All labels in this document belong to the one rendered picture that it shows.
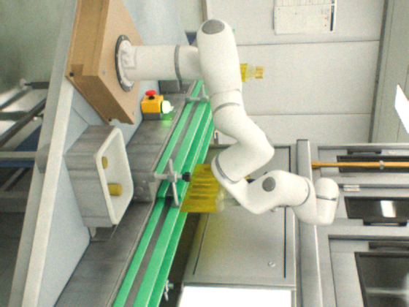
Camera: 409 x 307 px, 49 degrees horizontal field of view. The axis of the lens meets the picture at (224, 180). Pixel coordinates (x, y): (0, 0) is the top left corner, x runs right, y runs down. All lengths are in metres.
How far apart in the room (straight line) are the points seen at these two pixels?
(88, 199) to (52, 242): 0.15
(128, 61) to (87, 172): 0.32
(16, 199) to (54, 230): 0.66
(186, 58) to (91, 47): 0.24
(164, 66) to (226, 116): 0.26
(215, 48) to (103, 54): 0.28
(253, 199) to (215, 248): 0.39
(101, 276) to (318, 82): 6.64
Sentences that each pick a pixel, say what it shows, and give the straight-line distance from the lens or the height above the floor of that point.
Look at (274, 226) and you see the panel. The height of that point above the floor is 1.25.
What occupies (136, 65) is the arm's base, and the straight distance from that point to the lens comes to 1.27.
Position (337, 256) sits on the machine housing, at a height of 1.46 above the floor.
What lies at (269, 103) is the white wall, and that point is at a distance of 7.67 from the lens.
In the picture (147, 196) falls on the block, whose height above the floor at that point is 0.87.
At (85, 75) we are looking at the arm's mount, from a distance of 1.17.
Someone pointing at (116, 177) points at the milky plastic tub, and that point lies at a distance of 1.34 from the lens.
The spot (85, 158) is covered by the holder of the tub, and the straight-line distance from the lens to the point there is 1.14.
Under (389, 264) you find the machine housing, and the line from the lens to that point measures 1.52.
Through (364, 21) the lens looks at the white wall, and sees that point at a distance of 7.36.
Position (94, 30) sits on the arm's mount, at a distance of 1.23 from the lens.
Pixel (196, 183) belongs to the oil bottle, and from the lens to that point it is 1.52.
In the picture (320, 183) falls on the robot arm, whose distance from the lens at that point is 1.34.
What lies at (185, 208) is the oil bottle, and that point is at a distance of 1.47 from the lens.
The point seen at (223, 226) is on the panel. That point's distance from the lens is 1.57.
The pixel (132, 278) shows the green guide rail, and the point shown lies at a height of 0.91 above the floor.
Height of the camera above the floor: 1.29
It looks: 8 degrees down
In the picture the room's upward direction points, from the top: 90 degrees clockwise
